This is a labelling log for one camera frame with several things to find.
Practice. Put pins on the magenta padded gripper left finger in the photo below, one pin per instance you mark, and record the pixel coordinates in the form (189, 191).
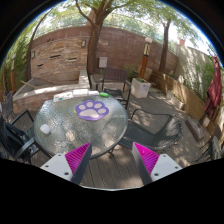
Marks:
(70, 166)

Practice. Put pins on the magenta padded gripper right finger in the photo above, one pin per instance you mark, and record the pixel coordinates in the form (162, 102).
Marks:
(151, 165)

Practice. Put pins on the black metal chair right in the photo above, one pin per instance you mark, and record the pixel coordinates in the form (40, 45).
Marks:
(156, 131)

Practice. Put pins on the black metal chair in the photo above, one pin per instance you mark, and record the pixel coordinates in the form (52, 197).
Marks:
(115, 83)
(16, 143)
(156, 131)

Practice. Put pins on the round glass patio table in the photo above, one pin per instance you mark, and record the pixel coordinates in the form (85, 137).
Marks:
(68, 131)

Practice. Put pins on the purple paw print mousepad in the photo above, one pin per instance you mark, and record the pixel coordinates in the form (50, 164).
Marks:
(91, 110)

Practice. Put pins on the black metal chair left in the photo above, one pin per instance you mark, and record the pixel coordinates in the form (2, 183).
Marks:
(16, 143)

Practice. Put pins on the white papers on ledge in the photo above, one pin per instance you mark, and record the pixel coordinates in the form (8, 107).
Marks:
(62, 96)

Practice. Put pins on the green object on ledge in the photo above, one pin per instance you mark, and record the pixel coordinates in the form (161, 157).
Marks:
(102, 94)

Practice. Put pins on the white square planter box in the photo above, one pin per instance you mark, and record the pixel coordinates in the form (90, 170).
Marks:
(140, 88)

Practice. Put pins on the black metal chair far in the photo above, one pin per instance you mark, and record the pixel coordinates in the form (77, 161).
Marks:
(115, 83)

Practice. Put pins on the folded dark red umbrella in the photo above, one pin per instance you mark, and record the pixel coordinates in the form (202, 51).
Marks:
(214, 92)

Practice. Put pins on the grey electrical box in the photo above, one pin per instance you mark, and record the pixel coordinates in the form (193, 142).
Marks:
(103, 62)

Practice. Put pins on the thin tree trunk right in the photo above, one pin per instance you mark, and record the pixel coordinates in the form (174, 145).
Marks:
(166, 25)

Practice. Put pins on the large tree trunk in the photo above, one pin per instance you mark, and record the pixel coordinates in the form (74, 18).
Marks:
(95, 12)

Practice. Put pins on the wooden lamp post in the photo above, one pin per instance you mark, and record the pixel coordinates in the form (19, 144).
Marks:
(146, 52)

